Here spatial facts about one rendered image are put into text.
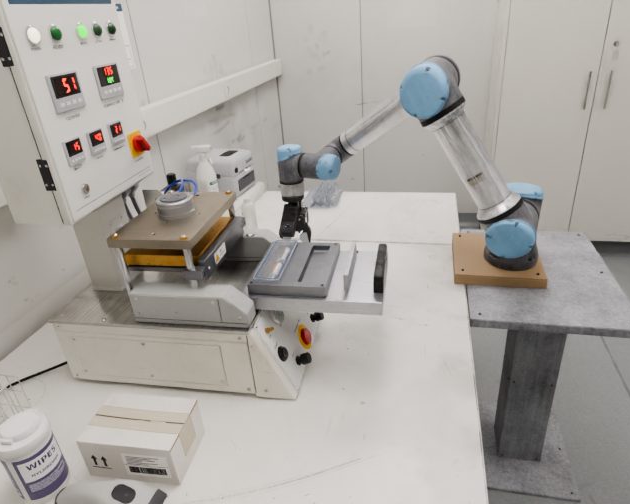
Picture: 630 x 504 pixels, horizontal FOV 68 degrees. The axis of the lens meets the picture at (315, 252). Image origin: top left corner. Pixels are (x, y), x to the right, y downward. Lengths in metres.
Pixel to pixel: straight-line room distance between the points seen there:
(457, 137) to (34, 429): 1.05
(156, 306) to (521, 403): 1.24
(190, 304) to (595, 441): 1.62
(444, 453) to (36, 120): 0.93
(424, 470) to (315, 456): 0.20
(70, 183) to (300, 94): 2.63
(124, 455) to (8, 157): 0.58
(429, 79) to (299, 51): 2.35
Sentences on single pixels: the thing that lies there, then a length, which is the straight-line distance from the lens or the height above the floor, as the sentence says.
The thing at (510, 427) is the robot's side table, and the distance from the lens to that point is 1.85.
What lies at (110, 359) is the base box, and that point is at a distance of 1.16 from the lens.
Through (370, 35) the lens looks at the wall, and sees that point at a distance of 3.36.
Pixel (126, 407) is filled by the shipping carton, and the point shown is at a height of 0.84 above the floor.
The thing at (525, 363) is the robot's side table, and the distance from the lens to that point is 1.66.
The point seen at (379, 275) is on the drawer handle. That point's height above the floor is 1.01.
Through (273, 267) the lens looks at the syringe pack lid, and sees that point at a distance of 1.01.
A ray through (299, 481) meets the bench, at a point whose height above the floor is 0.75.
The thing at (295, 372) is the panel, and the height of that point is 0.78.
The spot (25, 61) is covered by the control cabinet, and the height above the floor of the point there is 1.44.
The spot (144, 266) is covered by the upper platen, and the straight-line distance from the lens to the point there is 1.06.
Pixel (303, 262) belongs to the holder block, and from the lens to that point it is 1.03.
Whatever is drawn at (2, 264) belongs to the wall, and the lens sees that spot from 1.46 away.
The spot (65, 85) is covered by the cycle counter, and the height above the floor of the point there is 1.39.
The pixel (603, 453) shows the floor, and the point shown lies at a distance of 2.11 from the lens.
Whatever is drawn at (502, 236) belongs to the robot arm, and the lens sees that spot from 1.26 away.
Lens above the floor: 1.48
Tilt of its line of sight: 27 degrees down
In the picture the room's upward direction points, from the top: 5 degrees counter-clockwise
